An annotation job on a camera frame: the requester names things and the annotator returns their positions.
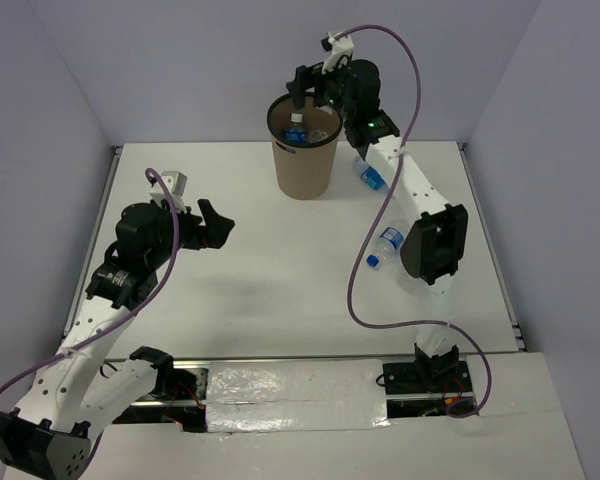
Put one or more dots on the green label bottle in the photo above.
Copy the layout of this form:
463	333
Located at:
408	284

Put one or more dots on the bottle near bin, blue label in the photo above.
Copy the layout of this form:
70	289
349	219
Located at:
368	175

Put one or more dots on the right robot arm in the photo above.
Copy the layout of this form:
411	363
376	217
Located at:
433	247

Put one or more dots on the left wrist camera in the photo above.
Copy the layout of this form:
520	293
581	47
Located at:
176	183

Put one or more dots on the aluminium rail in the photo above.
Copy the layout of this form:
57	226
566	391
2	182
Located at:
205	360

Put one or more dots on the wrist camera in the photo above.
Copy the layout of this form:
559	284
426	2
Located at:
176	183
339	48

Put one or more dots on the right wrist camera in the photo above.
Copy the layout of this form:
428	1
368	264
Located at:
339	48

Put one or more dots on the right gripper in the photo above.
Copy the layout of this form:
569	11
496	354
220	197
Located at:
308	77

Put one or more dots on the brown paper bin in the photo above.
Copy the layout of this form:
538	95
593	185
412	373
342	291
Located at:
303	170

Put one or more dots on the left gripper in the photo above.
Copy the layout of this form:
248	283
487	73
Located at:
211	236

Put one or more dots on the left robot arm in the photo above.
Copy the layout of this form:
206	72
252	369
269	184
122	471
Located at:
51	433

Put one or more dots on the silver foil tape sheet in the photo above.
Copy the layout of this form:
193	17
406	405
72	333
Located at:
294	396

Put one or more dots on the clear bottle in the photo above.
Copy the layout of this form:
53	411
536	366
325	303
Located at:
317	135

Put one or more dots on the small bottle, blue cap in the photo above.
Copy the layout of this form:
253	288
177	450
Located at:
387	244

